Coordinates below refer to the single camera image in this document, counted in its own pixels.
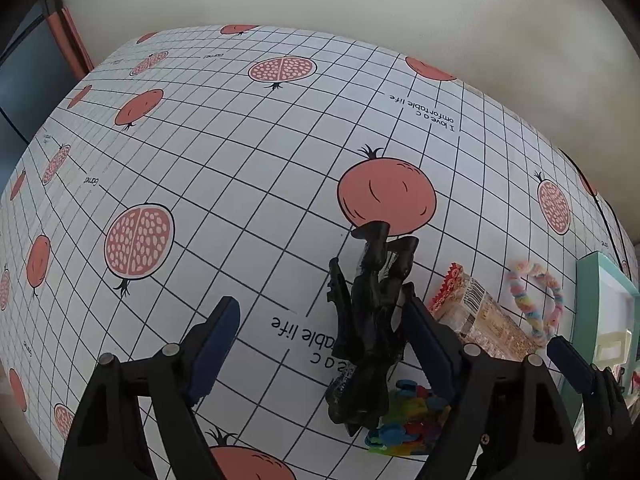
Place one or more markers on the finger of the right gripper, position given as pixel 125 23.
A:
pixel 571 364

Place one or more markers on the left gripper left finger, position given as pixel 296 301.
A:
pixel 208 344

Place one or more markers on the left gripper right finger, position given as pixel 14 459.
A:
pixel 436 346

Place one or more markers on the cream hair claw clip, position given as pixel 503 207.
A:
pixel 612 348

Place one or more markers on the black hair claw clip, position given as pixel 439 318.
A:
pixel 366 339

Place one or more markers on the clear toothpick box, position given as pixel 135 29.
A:
pixel 463 305

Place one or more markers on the pomegranate grid tablecloth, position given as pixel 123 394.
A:
pixel 215 161

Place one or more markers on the teal shallow box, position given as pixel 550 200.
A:
pixel 606 301

